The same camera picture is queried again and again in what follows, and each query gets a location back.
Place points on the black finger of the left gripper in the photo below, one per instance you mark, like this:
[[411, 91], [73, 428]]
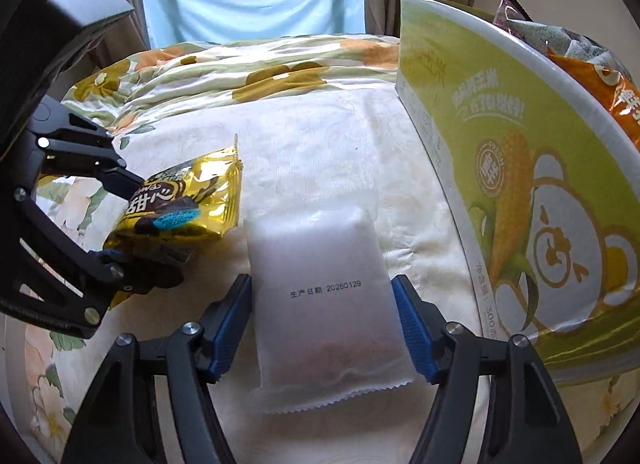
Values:
[[58, 142], [49, 281]]

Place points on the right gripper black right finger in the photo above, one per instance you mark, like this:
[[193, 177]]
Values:
[[526, 419]]

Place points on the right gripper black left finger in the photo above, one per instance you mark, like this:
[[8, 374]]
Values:
[[118, 420]]

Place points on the gold chocolate snack packet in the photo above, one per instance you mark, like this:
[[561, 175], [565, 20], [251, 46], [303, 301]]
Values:
[[172, 216]]

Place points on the white translucent snack packet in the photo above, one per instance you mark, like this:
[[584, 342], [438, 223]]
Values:
[[327, 327]]

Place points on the orange cream cracker packet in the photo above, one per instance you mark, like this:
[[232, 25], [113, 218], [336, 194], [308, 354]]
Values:
[[619, 96]]

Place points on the grey white popcorn packet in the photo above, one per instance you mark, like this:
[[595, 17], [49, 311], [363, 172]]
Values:
[[557, 40]]

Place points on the dark purple cartoon snack packet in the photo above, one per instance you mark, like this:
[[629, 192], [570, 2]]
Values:
[[511, 17]]

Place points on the floral green striped quilt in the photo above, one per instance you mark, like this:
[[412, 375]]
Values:
[[225, 73]]

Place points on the green cardboard snack box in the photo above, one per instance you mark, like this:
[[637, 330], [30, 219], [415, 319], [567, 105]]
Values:
[[543, 185]]

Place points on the cream floral tablecloth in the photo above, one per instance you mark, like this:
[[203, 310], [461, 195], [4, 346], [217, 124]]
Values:
[[296, 148]]

